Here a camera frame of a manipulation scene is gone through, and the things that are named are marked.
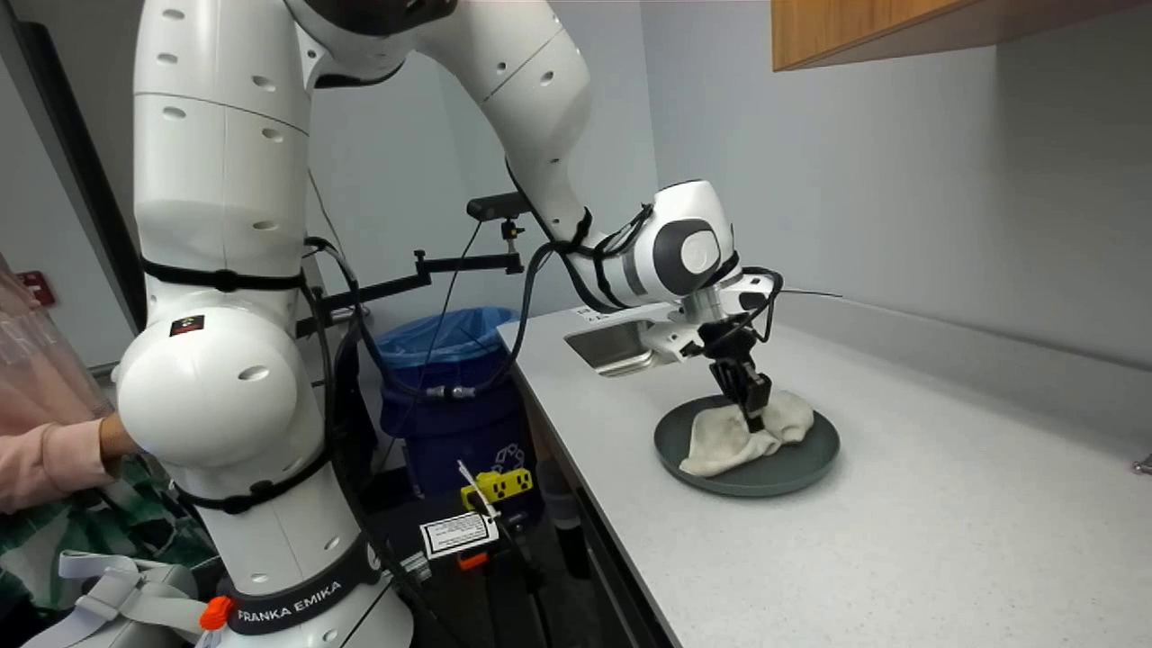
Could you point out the blue trash bin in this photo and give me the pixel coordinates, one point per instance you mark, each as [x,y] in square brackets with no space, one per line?
[453,407]

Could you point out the white cloth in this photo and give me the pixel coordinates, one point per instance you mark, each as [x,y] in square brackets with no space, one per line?
[721,448]

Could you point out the wooden wall cabinet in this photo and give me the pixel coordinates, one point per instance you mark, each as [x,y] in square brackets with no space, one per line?
[865,26]

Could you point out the green plaid fabric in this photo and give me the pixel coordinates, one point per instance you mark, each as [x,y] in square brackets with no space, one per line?
[73,540]

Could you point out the black camera on mount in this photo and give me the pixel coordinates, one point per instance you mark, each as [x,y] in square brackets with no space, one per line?
[490,206]

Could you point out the pink sleeved forearm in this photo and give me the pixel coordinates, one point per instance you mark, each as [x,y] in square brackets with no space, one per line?
[50,464]

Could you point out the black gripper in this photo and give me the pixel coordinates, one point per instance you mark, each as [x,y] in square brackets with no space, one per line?
[724,341]

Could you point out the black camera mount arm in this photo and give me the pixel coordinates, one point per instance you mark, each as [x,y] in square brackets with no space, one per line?
[397,282]

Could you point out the yellow tool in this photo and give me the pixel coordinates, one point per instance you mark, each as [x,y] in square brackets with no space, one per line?
[500,486]

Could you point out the dark green round plate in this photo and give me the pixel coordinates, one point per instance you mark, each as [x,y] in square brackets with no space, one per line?
[752,476]

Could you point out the white label tag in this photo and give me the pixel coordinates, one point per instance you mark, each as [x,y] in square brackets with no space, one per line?
[459,535]

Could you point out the orange knob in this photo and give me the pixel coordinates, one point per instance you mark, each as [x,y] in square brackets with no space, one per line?
[213,613]

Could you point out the person hand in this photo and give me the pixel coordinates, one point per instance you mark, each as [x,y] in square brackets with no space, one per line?
[116,437]

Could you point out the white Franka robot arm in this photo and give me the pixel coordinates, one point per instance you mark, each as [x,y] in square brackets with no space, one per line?
[227,238]

